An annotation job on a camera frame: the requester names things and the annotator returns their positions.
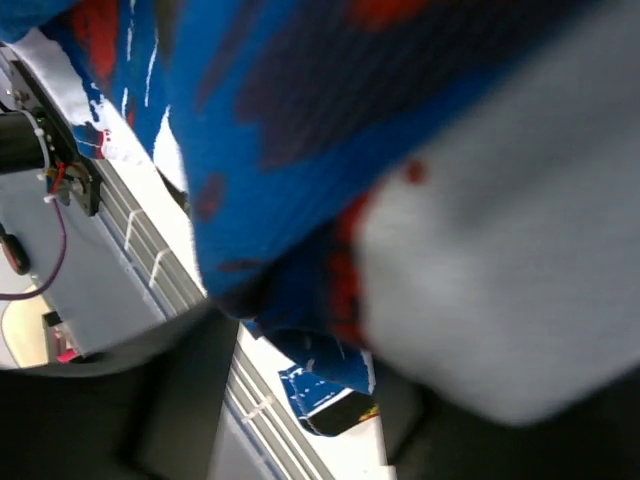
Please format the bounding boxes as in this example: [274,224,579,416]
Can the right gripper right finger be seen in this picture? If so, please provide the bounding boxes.
[374,362,639,480]

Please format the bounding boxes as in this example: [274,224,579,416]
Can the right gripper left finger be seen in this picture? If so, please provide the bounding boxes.
[0,304,241,480]

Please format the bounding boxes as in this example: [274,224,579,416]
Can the blue white red patterned trousers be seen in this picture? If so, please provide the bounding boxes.
[0,0,601,437]

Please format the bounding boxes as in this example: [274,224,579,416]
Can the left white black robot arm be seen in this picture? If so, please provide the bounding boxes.
[1,1,639,425]

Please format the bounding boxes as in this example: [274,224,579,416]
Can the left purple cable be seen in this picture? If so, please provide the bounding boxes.
[0,199,68,301]

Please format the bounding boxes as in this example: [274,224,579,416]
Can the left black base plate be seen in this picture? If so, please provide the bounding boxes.
[9,60,102,217]

